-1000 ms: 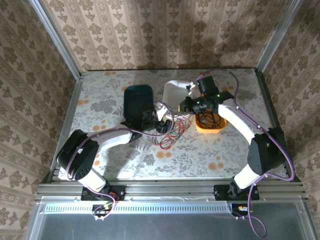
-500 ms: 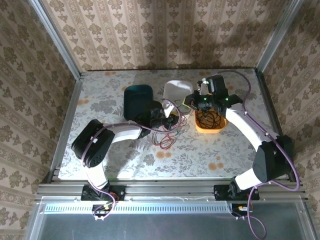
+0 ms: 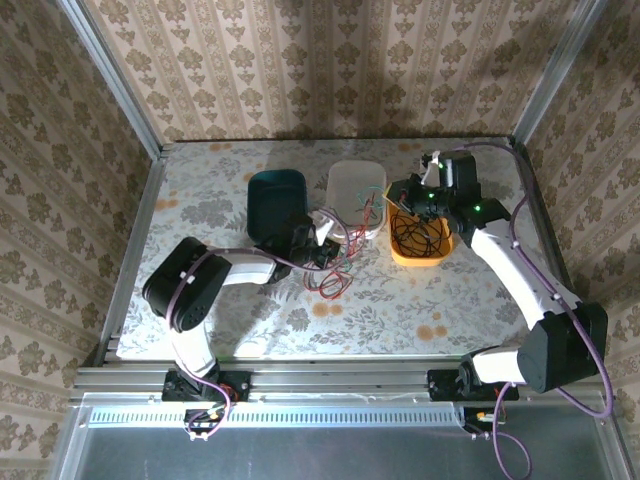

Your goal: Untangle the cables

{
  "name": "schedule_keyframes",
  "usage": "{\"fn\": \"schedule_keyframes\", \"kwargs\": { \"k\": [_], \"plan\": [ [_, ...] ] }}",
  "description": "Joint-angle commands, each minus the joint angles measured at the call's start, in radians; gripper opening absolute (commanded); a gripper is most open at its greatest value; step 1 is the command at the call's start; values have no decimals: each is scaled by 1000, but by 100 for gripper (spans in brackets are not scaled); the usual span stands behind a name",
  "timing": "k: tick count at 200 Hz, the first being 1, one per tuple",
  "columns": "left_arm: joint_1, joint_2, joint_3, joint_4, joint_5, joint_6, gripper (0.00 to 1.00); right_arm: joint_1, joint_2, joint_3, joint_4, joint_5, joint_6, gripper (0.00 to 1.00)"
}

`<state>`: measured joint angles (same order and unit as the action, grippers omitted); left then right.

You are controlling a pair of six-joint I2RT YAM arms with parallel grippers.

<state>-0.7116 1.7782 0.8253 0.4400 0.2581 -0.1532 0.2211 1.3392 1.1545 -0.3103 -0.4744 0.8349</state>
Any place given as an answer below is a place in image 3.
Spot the green cable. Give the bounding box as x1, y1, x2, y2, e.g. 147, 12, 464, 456
355, 186, 385, 214

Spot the red cable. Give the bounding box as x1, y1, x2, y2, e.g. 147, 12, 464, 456
303, 197, 374, 301

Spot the teal plastic bin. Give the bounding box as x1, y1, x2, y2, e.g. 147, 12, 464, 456
247, 168, 310, 246

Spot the white plastic bin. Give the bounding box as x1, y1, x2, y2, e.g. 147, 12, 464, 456
327, 159, 389, 240

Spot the orange plastic bin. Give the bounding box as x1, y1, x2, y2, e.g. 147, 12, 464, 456
386, 182, 455, 268

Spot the floral patterned table mat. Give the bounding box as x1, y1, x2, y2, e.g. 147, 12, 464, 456
115, 138, 575, 360

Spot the grey metal sheet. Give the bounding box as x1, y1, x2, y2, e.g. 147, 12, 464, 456
48, 393, 637, 480

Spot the black power connector block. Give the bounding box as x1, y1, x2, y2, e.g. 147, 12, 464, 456
462, 406, 506, 441
183, 407, 227, 442

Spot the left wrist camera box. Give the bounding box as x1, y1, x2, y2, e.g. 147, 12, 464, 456
309, 209, 347, 242

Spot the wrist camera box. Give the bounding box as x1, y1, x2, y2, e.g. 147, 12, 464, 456
421, 148, 455, 188
309, 209, 347, 242

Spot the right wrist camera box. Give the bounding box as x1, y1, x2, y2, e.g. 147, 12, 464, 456
421, 148, 455, 188

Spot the aluminium table side rail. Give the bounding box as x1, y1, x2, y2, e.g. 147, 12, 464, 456
508, 137, 602, 365
93, 143, 170, 367

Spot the aluminium frame cross rail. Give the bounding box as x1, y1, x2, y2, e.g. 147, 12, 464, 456
73, 363, 615, 403

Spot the purple robot arm cable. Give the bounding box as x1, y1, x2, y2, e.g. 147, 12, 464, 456
166, 207, 354, 442
462, 141, 615, 480

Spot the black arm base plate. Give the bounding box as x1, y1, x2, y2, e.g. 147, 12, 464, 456
428, 367, 520, 403
162, 368, 254, 404

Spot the slotted metal cable duct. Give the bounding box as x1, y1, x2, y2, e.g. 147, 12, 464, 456
87, 403, 467, 429

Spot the aluminium frame post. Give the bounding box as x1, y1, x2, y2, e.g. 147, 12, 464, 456
511, 0, 602, 145
56, 0, 167, 160

